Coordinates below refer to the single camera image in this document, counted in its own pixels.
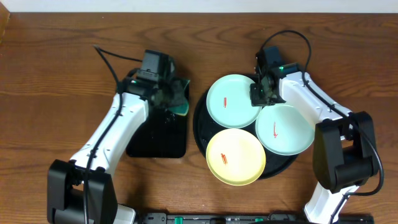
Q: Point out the black rectangular tray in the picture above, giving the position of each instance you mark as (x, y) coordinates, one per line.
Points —
(162, 135)

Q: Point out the green scrubbing sponge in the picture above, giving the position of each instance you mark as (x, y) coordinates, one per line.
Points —
(182, 105)

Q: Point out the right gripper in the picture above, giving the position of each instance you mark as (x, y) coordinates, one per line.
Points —
(255, 99)

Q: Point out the mint green plate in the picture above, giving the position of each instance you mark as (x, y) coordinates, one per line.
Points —
(228, 101)
(283, 130)

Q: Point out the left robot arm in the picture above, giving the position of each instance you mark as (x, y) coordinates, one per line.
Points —
(81, 190)

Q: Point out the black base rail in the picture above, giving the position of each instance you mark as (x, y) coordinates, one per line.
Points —
(163, 218)

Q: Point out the yellow plate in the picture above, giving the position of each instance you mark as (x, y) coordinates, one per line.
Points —
(235, 157)

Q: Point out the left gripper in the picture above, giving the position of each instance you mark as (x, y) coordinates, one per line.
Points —
(173, 94)

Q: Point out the round black serving tray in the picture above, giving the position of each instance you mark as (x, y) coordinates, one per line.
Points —
(204, 128)

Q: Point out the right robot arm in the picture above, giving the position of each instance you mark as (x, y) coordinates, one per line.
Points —
(345, 158)

